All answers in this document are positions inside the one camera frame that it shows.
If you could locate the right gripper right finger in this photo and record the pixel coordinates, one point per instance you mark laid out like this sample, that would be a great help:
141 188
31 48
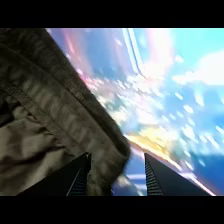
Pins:
163 181

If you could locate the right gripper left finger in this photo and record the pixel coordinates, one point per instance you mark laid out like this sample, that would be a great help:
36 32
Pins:
71 180

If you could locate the olive green garment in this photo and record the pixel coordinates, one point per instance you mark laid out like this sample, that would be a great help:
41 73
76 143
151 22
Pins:
46 110

